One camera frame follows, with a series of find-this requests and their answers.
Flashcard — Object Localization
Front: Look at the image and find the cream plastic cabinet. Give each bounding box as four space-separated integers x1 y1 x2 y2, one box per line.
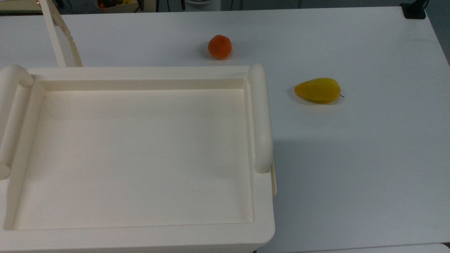
0 63 277 253

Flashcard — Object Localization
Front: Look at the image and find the orange toy fruit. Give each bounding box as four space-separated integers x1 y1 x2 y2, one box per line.
208 35 232 60

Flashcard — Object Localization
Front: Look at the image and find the yellow toy starfruit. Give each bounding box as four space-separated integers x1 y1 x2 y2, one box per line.
294 78 345 105

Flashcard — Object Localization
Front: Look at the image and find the white round bucket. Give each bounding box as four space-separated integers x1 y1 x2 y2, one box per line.
184 0 221 11

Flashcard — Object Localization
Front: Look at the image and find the cardboard box with fruit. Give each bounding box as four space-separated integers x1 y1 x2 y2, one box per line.
94 0 140 14

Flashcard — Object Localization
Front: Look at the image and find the black table clamp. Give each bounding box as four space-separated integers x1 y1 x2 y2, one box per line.
400 0 427 20

